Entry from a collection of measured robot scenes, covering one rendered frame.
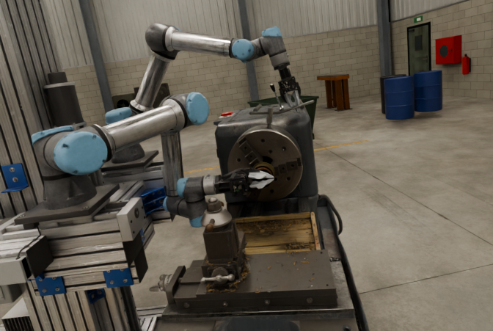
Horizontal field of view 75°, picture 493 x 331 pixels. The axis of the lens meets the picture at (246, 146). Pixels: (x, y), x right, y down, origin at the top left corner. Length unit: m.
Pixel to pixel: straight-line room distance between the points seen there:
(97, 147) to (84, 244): 0.33
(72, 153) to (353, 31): 12.00
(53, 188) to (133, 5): 10.87
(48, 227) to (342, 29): 11.80
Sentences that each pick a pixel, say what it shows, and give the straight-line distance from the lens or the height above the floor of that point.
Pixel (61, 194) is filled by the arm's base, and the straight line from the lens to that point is 1.11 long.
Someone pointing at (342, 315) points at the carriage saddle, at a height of 0.91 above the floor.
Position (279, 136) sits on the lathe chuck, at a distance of 1.32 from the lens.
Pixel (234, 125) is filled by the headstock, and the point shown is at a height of 1.24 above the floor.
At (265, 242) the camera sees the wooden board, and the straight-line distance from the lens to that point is 1.19.
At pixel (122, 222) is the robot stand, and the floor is 1.09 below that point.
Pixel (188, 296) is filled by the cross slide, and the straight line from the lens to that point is 0.89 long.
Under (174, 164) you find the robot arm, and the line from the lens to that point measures 1.31.
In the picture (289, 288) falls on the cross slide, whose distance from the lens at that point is 0.83.
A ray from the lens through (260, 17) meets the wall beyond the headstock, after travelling 11.73.
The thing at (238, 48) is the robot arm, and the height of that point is 1.56.
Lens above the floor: 1.47
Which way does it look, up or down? 13 degrees down
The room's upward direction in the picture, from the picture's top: 8 degrees counter-clockwise
